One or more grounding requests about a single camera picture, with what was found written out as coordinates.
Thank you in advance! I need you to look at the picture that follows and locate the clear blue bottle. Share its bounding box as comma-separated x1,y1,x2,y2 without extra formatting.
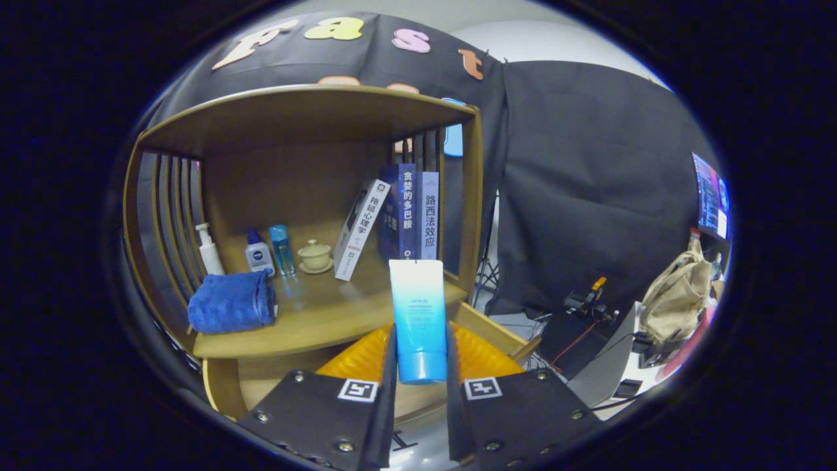
269,224,296,279

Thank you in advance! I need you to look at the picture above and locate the wooden cabinet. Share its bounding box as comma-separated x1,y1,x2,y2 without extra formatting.
123,84,543,432

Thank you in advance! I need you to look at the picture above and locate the white pump bottle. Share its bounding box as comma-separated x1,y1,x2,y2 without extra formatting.
195,222,226,277

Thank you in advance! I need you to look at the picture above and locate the white book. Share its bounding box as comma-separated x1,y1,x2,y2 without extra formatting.
334,179,392,282

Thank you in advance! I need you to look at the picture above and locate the white lotion bottle blue cap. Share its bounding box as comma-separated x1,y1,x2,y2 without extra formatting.
245,228,276,277

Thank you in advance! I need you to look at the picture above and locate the beige bag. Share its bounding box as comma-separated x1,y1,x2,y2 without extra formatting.
639,229,720,357

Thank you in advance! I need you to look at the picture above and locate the blue and white tube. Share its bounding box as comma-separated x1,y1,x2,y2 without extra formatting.
388,259,449,385

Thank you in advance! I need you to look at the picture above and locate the rolled blue towel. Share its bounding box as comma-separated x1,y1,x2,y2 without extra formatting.
188,271,277,334

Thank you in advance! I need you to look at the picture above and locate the wooden countertop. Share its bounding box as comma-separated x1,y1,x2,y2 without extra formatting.
193,262,468,359

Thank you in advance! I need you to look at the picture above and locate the black tripod stand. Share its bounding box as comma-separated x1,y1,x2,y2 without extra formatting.
472,196,501,308

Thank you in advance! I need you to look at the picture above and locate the light purple book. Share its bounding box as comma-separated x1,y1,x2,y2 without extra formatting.
417,171,439,261

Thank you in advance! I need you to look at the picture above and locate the dark blue book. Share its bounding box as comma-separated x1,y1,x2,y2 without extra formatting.
378,164,419,261

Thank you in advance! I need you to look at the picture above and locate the grey panel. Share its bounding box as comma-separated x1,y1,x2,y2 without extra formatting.
568,302,645,408

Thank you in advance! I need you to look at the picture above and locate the monitor screen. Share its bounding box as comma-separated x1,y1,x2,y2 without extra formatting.
692,152,730,239

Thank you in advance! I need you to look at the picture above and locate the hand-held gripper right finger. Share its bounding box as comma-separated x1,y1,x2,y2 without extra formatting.
446,322,602,466

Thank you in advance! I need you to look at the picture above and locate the tangle of cables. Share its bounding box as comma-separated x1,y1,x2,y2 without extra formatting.
523,307,628,374

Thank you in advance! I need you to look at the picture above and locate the beige lidded teacup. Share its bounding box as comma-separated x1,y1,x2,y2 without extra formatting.
298,239,334,275

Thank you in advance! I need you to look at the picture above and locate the black and orange tool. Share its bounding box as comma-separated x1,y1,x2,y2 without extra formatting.
564,277,619,321

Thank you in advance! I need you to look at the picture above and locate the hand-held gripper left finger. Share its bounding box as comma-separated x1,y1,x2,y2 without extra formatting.
239,324,398,470

